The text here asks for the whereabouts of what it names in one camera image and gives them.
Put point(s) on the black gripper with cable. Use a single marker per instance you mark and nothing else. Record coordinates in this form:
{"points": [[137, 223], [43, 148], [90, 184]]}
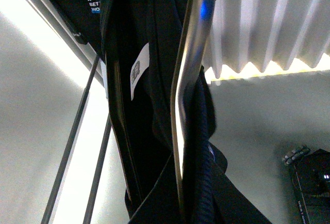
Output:
{"points": [[309, 173]]}

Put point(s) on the metal clothes hanger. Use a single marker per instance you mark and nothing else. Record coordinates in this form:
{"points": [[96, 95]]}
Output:
{"points": [[195, 32]]}

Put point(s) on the black printed t-shirt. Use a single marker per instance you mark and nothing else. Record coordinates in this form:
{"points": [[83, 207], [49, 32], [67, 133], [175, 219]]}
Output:
{"points": [[139, 42]]}

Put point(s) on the grey metal drying rack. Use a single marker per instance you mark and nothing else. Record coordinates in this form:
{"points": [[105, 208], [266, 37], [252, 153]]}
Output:
{"points": [[54, 197]]}

